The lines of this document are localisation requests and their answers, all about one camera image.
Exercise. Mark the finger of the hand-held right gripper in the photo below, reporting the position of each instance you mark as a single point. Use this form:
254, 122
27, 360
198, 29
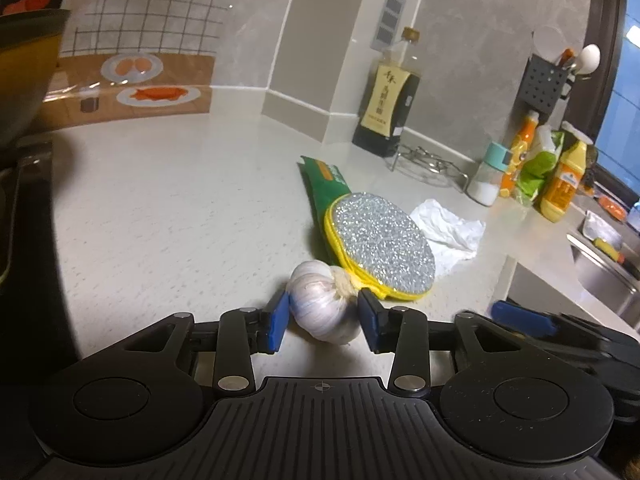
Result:
520, 317

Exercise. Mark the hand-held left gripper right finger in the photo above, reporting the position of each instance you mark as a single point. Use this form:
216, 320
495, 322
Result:
371, 325

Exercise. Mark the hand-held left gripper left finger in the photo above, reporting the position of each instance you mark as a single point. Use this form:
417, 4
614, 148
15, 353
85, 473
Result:
274, 327

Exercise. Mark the garlic bulb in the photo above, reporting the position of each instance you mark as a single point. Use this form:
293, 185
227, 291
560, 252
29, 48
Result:
320, 305

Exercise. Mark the glitter scrubber yellow rim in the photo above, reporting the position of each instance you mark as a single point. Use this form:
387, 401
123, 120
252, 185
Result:
382, 245

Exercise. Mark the steel sink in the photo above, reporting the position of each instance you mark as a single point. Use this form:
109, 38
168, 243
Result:
610, 280

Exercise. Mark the crumpled white tissue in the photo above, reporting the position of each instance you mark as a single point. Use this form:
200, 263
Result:
450, 232

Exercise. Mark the yellow dish sponge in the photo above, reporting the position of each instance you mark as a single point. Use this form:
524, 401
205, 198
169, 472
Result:
607, 249

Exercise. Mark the silver metal dish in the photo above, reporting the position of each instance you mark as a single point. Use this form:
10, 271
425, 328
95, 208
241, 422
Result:
600, 225

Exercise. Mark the yellow bottle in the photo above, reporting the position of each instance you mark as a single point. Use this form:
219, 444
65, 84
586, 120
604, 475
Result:
562, 185

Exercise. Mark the salt shaker teal lid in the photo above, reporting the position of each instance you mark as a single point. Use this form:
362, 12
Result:
487, 180

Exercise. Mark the clear soap bottle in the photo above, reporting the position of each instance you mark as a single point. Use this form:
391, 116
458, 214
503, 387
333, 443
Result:
635, 217

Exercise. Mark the orange packet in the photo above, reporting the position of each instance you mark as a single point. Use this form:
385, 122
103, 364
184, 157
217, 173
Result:
611, 206

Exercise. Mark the green packet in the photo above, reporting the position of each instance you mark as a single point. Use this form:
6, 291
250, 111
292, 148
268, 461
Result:
322, 185

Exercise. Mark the green plastic bag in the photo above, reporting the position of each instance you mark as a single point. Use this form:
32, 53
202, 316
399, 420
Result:
540, 170

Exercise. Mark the orange detergent bottle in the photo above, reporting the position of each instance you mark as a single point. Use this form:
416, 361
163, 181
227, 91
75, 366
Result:
520, 155

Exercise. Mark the dark plastic bag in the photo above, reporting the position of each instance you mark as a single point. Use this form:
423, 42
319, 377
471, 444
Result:
590, 170

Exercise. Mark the dark sauce bottle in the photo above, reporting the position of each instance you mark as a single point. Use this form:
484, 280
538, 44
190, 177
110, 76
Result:
387, 105

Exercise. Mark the black utensil holder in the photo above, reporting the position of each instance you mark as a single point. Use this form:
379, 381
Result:
542, 85

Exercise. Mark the black gas stove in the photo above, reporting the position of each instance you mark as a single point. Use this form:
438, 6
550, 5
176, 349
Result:
30, 240

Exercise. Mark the white spoon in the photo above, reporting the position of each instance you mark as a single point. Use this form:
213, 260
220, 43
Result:
589, 59

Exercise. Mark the white skimmer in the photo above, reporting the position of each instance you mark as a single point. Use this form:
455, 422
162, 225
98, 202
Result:
547, 40

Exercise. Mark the black wok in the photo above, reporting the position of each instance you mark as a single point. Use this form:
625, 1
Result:
25, 75

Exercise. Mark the dark window frame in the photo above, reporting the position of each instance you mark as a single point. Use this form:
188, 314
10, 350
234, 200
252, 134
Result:
605, 35

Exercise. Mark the wall poster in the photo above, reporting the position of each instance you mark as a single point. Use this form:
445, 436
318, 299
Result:
150, 35

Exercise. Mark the wall vent grille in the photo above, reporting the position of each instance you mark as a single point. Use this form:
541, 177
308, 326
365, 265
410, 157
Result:
395, 5

